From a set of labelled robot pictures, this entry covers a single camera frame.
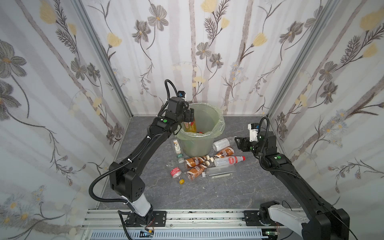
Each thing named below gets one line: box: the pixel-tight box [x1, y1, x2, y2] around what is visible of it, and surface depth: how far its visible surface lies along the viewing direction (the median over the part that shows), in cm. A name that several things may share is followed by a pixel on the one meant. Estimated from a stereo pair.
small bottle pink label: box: [170, 167, 182, 179], surface depth 87 cm
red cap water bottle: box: [213, 156, 246, 167], surface depth 92 cm
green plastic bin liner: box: [175, 102, 226, 139], surface depth 83 cm
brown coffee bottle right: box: [213, 147, 235, 159], surface depth 95 cm
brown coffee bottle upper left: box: [185, 155, 210, 167], surface depth 92 cm
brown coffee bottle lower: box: [186, 160, 211, 181], surface depth 88 cm
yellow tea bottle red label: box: [183, 117, 197, 133], surface depth 88 cm
